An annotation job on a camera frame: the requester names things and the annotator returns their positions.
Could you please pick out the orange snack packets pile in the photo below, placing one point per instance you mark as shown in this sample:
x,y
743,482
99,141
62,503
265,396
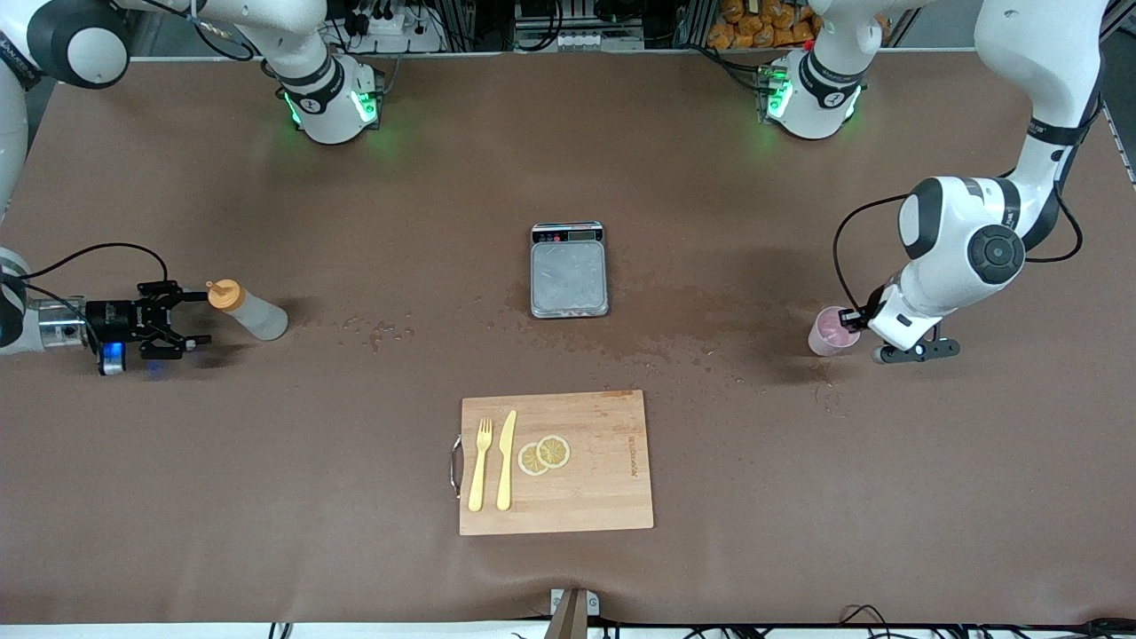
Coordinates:
x,y
754,27

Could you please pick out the yellow plastic knife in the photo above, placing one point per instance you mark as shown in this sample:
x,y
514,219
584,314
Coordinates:
x,y
506,461

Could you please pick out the grey digital kitchen scale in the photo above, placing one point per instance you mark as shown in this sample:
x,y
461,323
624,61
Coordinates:
x,y
568,275

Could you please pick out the white power strip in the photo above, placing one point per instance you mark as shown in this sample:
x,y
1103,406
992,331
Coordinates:
x,y
399,31

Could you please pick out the lemon slice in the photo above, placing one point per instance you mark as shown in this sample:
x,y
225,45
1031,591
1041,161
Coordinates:
x,y
529,461
555,451

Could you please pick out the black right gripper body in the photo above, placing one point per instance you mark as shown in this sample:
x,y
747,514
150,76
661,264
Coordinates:
x,y
114,320

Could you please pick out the clear squeeze bottle orange cap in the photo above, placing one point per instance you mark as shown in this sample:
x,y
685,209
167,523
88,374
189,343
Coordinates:
x,y
257,318

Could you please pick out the wooden cutting board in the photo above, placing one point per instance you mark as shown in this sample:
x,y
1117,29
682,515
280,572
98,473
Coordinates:
x,y
595,488

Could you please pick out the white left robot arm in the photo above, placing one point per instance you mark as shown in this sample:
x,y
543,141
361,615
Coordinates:
x,y
958,257

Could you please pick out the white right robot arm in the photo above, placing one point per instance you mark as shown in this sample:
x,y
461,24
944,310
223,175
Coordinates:
x,y
328,115

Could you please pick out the metal camera mounting bracket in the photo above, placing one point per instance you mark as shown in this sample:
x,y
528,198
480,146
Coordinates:
x,y
572,612

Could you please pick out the yellow plastic fork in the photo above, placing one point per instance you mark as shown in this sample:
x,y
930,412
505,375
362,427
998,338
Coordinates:
x,y
479,470

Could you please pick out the pink plastic cup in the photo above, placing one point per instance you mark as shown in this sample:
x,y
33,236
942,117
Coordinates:
x,y
827,335

